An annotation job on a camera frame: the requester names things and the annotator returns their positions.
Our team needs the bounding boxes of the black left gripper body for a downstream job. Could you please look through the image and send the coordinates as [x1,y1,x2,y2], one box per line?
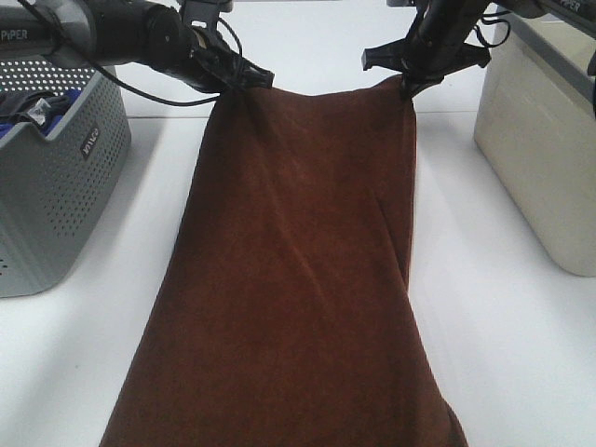
[185,26,275,92]

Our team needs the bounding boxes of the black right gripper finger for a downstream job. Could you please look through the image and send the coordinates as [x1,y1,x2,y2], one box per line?
[400,74,418,101]

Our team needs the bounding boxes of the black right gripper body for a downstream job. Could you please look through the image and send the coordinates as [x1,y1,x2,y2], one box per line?
[361,0,491,87]

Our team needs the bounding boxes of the brown towel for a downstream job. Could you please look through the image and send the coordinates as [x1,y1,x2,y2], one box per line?
[102,76,467,446]

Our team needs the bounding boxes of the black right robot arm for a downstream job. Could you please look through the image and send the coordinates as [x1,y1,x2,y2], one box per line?
[361,0,595,99]

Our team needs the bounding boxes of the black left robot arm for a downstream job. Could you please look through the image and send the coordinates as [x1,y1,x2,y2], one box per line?
[1,1,274,93]

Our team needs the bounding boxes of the beige bin with grey rim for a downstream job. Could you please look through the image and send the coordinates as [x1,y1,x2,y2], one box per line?
[474,14,595,277]

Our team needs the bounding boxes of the blue and grey clothes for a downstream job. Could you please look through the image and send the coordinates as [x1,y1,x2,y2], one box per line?
[1,89,82,138]

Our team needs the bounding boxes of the grey perforated laundry basket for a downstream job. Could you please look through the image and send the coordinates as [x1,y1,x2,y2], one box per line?
[1,58,131,297]

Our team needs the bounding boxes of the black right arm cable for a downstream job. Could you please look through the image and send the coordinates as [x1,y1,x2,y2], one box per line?
[469,8,511,50]

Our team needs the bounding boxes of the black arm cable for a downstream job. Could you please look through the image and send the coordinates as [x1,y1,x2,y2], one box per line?
[18,0,246,106]
[469,8,511,50]

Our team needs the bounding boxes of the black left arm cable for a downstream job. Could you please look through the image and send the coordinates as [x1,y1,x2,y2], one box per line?
[18,0,246,106]

